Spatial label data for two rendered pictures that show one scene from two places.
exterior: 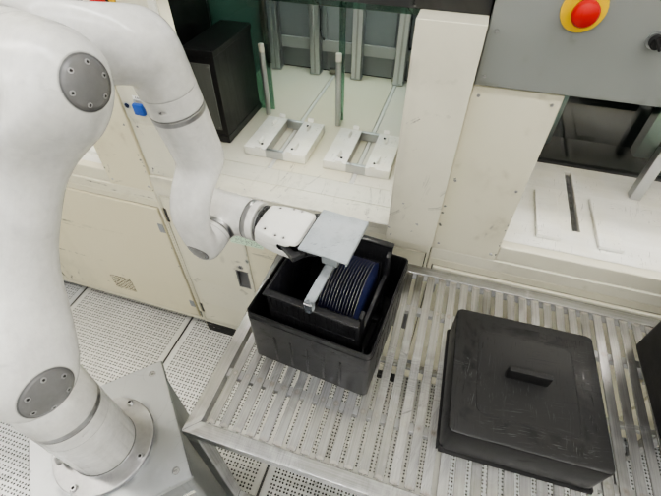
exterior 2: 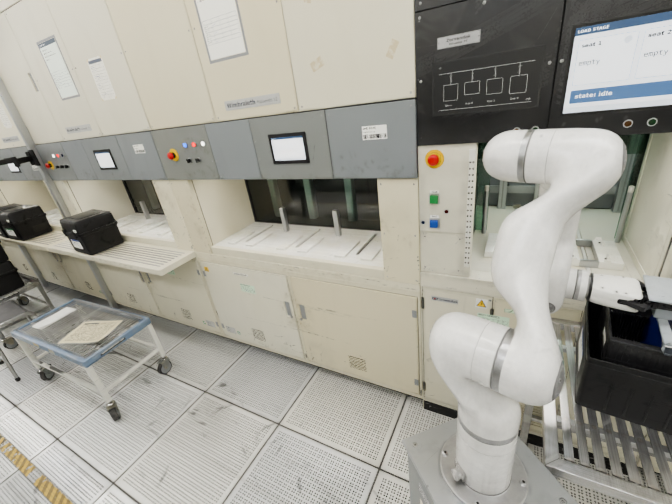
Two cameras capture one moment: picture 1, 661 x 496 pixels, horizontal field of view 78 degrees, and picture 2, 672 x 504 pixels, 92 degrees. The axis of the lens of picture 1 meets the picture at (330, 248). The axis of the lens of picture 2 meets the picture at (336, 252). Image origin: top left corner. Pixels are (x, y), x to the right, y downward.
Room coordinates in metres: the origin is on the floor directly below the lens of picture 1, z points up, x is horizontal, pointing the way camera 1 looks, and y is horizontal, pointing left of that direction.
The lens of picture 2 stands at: (-0.22, 0.60, 1.61)
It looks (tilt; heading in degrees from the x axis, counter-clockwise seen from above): 26 degrees down; 14
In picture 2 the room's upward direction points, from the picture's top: 8 degrees counter-clockwise
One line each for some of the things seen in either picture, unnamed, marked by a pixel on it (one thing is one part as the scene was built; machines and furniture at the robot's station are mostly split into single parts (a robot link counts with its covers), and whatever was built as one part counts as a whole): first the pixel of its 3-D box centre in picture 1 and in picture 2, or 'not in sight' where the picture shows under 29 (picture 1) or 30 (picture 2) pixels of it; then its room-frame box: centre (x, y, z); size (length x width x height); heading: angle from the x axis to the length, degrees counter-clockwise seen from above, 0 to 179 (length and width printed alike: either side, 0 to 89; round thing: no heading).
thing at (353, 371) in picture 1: (331, 306); (643, 363); (0.57, 0.00, 0.85); 0.28 x 0.28 x 0.17; 67
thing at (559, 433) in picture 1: (519, 387); not in sight; (0.38, -0.39, 0.83); 0.29 x 0.29 x 0.13; 74
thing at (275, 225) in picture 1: (283, 228); (611, 290); (0.61, 0.10, 1.06); 0.11 x 0.10 x 0.07; 67
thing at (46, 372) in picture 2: not in sight; (96, 348); (1.15, 2.76, 0.24); 0.97 x 0.52 x 0.48; 75
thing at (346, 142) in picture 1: (363, 150); (585, 251); (1.15, -0.11, 0.89); 0.22 x 0.21 x 0.04; 163
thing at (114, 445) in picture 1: (86, 427); (484, 445); (0.29, 0.45, 0.85); 0.19 x 0.19 x 0.18
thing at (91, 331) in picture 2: not in sight; (90, 330); (1.08, 2.60, 0.47); 0.31 x 0.23 x 0.02; 94
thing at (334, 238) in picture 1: (331, 284); (652, 340); (0.57, 0.00, 0.93); 0.24 x 0.20 x 0.32; 157
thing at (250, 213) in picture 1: (257, 219); (581, 284); (0.63, 0.15, 1.06); 0.09 x 0.03 x 0.08; 157
